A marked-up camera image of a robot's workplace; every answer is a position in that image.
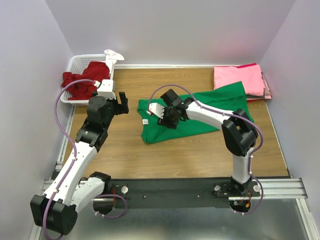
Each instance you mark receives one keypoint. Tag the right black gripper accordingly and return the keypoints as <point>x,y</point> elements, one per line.
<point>164,122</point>

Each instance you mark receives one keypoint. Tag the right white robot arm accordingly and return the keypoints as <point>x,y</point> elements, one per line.
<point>239,132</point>

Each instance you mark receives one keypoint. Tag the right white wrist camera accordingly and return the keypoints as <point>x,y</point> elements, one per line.
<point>156,109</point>

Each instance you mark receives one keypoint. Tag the green t shirt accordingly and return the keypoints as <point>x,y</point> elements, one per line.
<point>230,97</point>

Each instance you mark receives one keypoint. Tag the aluminium frame rail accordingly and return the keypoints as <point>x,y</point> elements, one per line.
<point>276,188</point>

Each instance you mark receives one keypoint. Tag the white plastic laundry basket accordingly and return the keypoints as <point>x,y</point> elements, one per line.
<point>77,65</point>

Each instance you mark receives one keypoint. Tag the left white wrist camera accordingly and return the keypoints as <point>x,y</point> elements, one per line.
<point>106,89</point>

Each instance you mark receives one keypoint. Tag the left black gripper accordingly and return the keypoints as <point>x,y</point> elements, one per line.
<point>122,108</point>

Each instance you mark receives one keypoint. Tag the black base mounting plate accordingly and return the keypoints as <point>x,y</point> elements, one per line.
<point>176,193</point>

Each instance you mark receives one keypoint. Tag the folded shirts stack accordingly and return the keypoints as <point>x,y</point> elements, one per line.
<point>267,94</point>

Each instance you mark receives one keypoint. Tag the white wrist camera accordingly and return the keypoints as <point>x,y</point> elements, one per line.
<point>106,89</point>
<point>156,109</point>

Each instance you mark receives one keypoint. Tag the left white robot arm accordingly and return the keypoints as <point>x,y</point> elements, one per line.
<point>58,207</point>

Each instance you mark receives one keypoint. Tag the white t shirt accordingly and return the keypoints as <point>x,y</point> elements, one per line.
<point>111,58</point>

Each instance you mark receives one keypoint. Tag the pink folded t shirt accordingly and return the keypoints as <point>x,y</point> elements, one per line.
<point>250,76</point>

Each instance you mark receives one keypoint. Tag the dark red t shirt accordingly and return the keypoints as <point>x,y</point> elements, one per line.
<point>96,71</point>

